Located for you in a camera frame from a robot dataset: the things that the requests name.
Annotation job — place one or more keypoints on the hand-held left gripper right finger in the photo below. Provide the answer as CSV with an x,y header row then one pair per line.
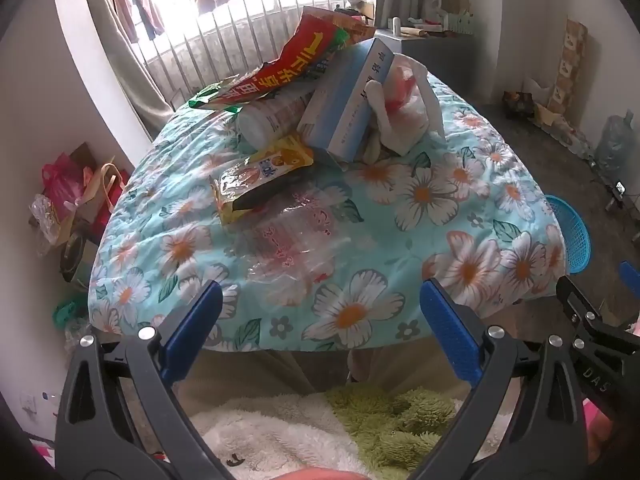
x,y
450,330

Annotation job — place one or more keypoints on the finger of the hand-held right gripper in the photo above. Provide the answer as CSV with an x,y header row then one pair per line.
x,y
575,305
631,275

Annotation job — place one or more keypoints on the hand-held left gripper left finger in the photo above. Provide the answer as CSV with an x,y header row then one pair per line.
x,y
192,330

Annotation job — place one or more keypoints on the blue plastic basket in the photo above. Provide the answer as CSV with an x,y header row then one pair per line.
x,y
575,235

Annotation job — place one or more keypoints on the clear plastic bag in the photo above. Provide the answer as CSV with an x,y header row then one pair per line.
x,y
295,245

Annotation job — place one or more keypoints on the yellow snack packet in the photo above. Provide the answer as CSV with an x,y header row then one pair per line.
x,y
280,157

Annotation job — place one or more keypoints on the white plastic bottle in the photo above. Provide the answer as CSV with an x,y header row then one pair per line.
x,y
265,120

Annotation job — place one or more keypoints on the white plastic bag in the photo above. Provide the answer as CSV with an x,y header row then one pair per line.
x,y
406,110

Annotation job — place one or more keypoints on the blue and white box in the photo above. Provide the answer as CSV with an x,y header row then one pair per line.
x,y
340,110

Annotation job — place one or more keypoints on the red and green snack bag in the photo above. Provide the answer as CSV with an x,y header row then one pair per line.
x,y
300,55

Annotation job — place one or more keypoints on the orange snack bag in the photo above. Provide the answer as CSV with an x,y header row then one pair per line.
x,y
357,30

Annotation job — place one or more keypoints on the small floor device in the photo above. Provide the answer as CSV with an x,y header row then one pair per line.
x,y
620,188

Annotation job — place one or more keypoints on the beige table skirt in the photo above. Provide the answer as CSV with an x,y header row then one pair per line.
x,y
280,370

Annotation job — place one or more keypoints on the green fluffy rug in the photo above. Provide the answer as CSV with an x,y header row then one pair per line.
x,y
400,420

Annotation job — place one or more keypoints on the green plastic bag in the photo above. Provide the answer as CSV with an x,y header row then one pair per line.
x,y
67,315

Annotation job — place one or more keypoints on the white fluffy rug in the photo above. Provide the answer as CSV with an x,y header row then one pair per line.
x,y
270,435

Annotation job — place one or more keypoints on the large water jug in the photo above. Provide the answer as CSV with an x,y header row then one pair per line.
x,y
617,145

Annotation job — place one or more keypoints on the metal pot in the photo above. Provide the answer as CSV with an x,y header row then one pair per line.
x,y
77,262

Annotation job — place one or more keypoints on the crumpled clear plastic wrap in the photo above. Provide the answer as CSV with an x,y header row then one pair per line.
x,y
45,220

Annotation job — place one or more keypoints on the small box of clutter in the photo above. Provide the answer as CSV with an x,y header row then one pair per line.
x,y
517,102

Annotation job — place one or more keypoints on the tall cardboard strip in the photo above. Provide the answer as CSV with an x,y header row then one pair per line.
x,y
572,60

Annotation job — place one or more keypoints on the bright green packet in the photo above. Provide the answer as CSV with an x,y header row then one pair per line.
x,y
200,100

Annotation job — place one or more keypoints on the wide beige curtain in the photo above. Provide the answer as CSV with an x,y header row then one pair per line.
x,y
125,75

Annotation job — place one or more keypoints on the grey cabinet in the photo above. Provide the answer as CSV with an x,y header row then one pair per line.
x,y
440,57

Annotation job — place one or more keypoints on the metal window railing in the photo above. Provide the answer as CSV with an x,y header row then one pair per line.
x,y
225,40

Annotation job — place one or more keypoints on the hanging pink clothes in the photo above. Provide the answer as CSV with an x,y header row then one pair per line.
x,y
145,5

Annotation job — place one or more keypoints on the cardboard box on sill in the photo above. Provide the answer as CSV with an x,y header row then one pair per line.
x,y
362,5

